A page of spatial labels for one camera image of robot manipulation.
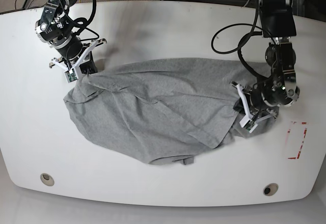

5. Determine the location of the right table cable grommet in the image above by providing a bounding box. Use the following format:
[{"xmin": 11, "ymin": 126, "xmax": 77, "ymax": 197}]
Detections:
[{"xmin": 263, "ymin": 183, "xmax": 279, "ymax": 197}]

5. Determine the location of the red tape rectangle marking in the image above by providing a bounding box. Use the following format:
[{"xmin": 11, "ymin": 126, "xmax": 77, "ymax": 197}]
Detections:
[{"xmin": 285, "ymin": 121, "xmax": 308, "ymax": 160}]

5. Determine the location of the grey T-shirt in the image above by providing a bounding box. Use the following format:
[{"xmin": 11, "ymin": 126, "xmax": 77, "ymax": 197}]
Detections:
[{"xmin": 64, "ymin": 58, "xmax": 275, "ymax": 165}]

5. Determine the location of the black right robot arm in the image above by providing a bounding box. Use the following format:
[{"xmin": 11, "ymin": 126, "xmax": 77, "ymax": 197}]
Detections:
[{"xmin": 35, "ymin": 0, "xmax": 106, "ymax": 82}]

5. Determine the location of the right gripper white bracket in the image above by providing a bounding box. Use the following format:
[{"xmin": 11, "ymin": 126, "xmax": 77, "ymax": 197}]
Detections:
[{"xmin": 49, "ymin": 38, "xmax": 107, "ymax": 74}]

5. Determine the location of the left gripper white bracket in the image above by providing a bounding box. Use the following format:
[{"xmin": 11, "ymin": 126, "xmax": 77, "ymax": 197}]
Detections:
[{"xmin": 230, "ymin": 81, "xmax": 280, "ymax": 124}]

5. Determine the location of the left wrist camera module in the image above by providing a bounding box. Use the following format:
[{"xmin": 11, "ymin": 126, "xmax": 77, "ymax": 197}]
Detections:
[{"xmin": 239, "ymin": 118, "xmax": 258, "ymax": 133}]

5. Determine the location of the table cable grommet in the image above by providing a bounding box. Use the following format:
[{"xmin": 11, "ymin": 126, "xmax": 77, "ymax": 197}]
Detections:
[
  {"xmin": 40, "ymin": 173, "xmax": 55, "ymax": 187},
  {"xmin": 263, "ymin": 183, "xmax": 279, "ymax": 197}
]

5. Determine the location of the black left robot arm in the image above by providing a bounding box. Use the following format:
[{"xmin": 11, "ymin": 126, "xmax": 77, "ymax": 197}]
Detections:
[{"xmin": 233, "ymin": 0, "xmax": 300, "ymax": 130}]

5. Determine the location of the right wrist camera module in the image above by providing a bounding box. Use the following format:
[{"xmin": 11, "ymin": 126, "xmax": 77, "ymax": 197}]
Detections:
[{"xmin": 64, "ymin": 68, "xmax": 78, "ymax": 83}]

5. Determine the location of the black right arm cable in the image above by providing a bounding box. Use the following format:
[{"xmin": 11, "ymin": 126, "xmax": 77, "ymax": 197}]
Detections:
[{"xmin": 50, "ymin": 0, "xmax": 100, "ymax": 41}]

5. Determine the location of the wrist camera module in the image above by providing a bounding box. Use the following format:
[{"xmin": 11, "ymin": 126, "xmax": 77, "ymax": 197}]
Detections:
[
  {"xmin": 239, "ymin": 118, "xmax": 258, "ymax": 133},
  {"xmin": 64, "ymin": 68, "xmax": 78, "ymax": 83}
]

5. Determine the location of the left table cable grommet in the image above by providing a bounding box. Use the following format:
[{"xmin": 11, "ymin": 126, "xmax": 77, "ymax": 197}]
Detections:
[{"xmin": 40, "ymin": 173, "xmax": 55, "ymax": 187}]

